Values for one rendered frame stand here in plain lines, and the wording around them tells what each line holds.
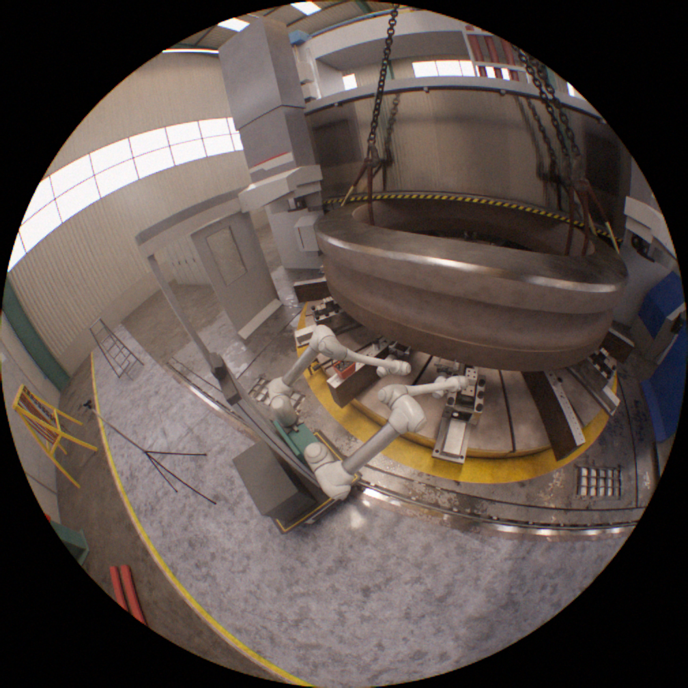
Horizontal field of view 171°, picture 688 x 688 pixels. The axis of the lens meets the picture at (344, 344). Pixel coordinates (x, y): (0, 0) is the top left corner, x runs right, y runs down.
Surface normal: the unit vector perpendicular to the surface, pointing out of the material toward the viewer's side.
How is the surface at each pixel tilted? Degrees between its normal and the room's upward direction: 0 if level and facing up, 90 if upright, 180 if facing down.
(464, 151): 90
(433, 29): 90
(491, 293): 90
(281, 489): 0
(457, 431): 0
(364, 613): 0
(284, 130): 90
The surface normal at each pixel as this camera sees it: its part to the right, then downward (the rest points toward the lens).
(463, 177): -0.44, 0.65
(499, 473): -0.18, -0.73
